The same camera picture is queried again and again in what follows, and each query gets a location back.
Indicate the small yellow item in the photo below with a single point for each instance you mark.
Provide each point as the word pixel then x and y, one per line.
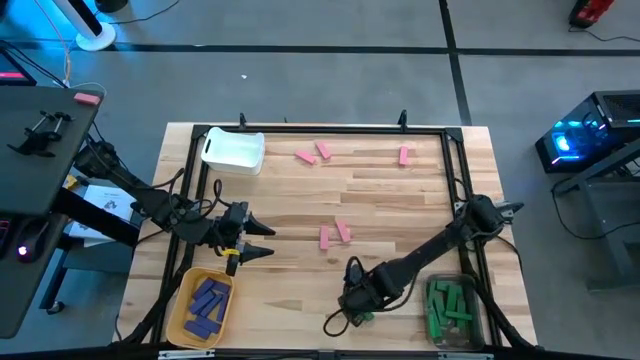
pixel 70 183

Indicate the black computer case with lights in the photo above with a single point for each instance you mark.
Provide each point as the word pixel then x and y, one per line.
pixel 610 112

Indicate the white plastic bin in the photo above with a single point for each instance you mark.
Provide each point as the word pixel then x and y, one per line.
pixel 235 150

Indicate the clear plastic container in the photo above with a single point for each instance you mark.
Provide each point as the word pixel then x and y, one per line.
pixel 475 340

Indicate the black frame hook clamp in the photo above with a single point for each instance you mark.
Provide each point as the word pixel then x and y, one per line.
pixel 402 119
pixel 242 121

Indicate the black metal clamp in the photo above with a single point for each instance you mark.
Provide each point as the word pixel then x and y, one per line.
pixel 40 137

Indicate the black monitor with pink stripe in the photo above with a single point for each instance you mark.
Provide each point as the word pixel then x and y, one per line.
pixel 12 67

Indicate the black desk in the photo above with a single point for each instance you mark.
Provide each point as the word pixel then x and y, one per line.
pixel 35 165

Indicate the white paper manual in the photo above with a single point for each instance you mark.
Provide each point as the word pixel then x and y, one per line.
pixel 107 201

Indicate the yellow plastic tray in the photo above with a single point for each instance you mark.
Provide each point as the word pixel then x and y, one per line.
pixel 186 287

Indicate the small grey metal bracket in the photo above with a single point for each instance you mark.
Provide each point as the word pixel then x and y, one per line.
pixel 326 355

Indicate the black backlit keyboard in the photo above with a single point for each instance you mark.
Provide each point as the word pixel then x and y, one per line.
pixel 3 235

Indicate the red and black device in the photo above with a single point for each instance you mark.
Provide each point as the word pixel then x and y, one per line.
pixel 590 10

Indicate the black computer mouse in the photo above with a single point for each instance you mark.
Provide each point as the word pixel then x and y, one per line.
pixel 31 242

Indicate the black aluminium table frame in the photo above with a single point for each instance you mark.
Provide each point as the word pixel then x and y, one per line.
pixel 350 129

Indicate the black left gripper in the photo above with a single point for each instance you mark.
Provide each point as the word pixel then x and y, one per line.
pixel 232 225

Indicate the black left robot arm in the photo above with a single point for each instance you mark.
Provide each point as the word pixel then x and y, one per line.
pixel 155 205

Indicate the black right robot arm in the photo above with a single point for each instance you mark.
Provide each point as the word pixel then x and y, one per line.
pixel 430 250

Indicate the black round base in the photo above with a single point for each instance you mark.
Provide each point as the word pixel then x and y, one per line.
pixel 111 4

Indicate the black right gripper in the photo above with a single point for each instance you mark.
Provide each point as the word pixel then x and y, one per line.
pixel 365 295

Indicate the grey metal stand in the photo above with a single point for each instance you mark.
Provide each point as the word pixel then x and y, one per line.
pixel 617 215

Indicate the pink rectangular block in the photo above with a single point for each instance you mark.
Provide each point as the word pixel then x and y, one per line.
pixel 305 157
pixel 324 237
pixel 87 98
pixel 403 155
pixel 323 150
pixel 343 231

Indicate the white stand with black pole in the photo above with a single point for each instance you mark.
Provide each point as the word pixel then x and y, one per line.
pixel 95 37

